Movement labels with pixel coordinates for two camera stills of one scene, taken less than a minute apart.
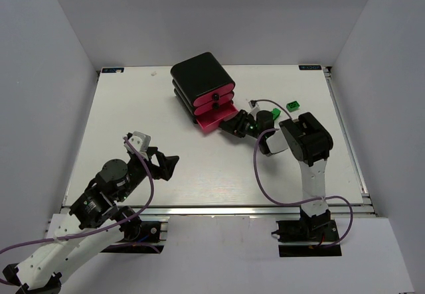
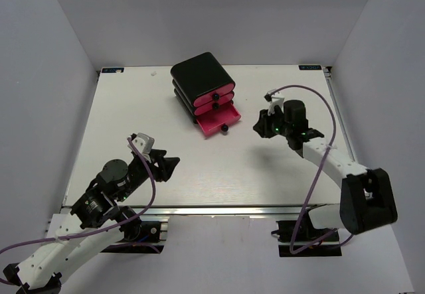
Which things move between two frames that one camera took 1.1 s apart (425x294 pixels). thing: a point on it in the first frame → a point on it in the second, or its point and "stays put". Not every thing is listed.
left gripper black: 154,162 stays put
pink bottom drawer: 210,122 stays put
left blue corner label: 112,70 stays put
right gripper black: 241,125 → 265,125
